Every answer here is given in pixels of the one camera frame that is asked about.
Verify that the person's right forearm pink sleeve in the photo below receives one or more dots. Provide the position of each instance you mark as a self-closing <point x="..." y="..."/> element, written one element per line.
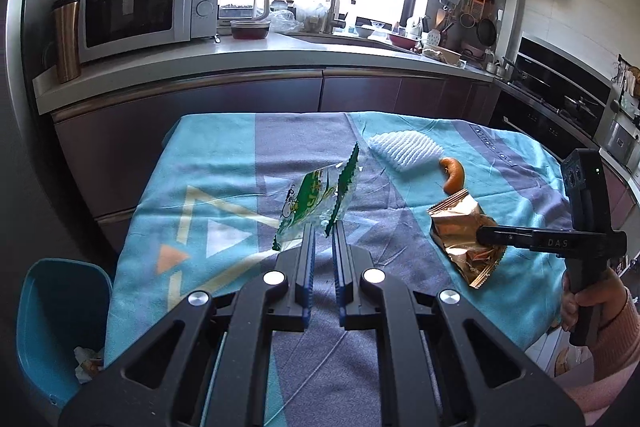
<point x="617" y="357"/>

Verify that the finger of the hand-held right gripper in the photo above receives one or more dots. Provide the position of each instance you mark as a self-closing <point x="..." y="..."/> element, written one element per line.
<point x="505" y="238"/>

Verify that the white foam fruit net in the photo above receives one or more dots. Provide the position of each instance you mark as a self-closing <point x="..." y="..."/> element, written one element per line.
<point x="405" y="151"/>

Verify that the person's right hand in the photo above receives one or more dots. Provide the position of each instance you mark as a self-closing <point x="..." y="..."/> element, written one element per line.
<point x="614" y="294"/>

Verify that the brown steel thermos cup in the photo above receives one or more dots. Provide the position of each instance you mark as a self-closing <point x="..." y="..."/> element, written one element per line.
<point x="67" y="42"/>

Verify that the small steel pot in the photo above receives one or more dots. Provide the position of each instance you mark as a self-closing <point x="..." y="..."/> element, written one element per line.
<point x="497" y="67"/>

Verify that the red food container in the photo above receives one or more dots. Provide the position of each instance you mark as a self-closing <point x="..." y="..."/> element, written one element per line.
<point x="250" y="30"/>

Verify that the white microwave oven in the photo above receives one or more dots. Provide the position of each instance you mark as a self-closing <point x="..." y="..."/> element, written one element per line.
<point x="130" y="12"/>

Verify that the teal and grey printed tablecloth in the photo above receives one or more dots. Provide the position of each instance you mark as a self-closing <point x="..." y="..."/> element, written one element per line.
<point x="225" y="147"/>

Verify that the glass electric kettle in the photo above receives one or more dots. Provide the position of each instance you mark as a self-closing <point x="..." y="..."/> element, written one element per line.
<point x="240" y="4"/>

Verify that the black built-in oven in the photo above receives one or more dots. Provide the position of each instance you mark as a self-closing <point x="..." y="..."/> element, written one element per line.
<point x="560" y="82"/>

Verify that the green and white snack wrapper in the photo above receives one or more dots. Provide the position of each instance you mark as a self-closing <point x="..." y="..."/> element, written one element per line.
<point x="310" y="194"/>

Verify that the blue plastic trash bin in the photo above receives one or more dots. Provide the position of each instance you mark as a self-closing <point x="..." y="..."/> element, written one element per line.
<point x="55" y="307"/>

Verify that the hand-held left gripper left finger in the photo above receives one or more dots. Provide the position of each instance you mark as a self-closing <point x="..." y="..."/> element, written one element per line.
<point x="306" y="267"/>

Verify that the clear plastic bag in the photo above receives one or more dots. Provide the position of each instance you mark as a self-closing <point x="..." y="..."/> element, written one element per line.
<point x="286" y="22"/>

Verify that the crumpled white paper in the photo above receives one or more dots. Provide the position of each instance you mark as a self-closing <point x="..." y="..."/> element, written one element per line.
<point x="89" y="364"/>

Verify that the gold foil snack bag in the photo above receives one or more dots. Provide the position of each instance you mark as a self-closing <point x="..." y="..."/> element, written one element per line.
<point x="457" y="227"/>

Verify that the orange curved snack piece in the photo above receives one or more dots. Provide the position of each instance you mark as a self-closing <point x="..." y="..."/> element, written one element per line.
<point x="454" y="177"/>

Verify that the red bowl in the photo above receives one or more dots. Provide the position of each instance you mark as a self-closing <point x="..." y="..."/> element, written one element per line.
<point x="402" y="41"/>

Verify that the dark brown kitchen cabinets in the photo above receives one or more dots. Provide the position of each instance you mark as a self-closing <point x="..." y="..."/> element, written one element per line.
<point x="200" y="107"/>

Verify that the silver countertop appliance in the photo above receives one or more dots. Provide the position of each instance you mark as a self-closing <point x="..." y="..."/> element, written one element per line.
<point x="620" y="142"/>

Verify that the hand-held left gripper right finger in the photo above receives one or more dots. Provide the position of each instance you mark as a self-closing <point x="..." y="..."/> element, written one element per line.
<point x="343" y="267"/>

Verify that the hanging black frying pan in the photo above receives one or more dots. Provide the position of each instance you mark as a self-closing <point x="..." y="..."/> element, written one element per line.
<point x="486" y="32"/>

